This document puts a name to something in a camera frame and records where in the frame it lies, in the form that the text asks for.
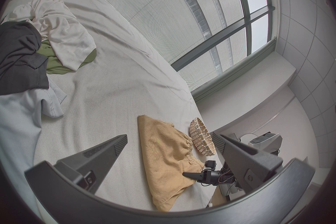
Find pale blue garment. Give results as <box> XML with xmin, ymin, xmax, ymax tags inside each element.
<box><xmin>0</xmin><ymin>80</ymin><xmax>67</xmax><ymax>166</ymax></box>

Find white garment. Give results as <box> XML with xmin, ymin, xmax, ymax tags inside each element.
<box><xmin>1</xmin><ymin>0</ymin><xmax>96</xmax><ymax>71</ymax></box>

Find green garment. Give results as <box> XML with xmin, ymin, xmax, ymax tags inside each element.
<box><xmin>36</xmin><ymin>42</ymin><xmax>97</xmax><ymax>75</ymax></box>

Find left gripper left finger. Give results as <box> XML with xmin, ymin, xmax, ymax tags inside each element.
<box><xmin>54</xmin><ymin>134</ymin><xmax>128</xmax><ymax>195</ymax></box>

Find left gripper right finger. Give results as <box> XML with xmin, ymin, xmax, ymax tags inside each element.
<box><xmin>212</xmin><ymin>132</ymin><xmax>284</xmax><ymax>195</ymax></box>

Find window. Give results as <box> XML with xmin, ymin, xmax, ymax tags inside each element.
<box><xmin>104</xmin><ymin>0</ymin><xmax>276</xmax><ymax>89</ymax></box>

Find dark grey garment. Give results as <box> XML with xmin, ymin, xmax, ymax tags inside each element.
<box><xmin>0</xmin><ymin>21</ymin><xmax>50</xmax><ymax>96</ymax></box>

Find round woven basket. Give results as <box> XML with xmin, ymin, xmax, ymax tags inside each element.
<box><xmin>190</xmin><ymin>117</ymin><xmax>218</xmax><ymax>157</ymax></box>

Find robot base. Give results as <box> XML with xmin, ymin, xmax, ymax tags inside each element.
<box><xmin>218</xmin><ymin>184</ymin><xmax>246</xmax><ymax>202</ymax></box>

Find tan drawstring shorts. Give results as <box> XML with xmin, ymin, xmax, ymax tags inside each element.
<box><xmin>138</xmin><ymin>114</ymin><xmax>205</xmax><ymax>212</ymax></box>

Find bed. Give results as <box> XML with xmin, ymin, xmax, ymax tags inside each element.
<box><xmin>0</xmin><ymin>0</ymin><xmax>218</xmax><ymax>218</ymax></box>

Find grey-green curtain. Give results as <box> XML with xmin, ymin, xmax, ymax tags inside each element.
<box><xmin>190</xmin><ymin>37</ymin><xmax>278</xmax><ymax>103</ymax></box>

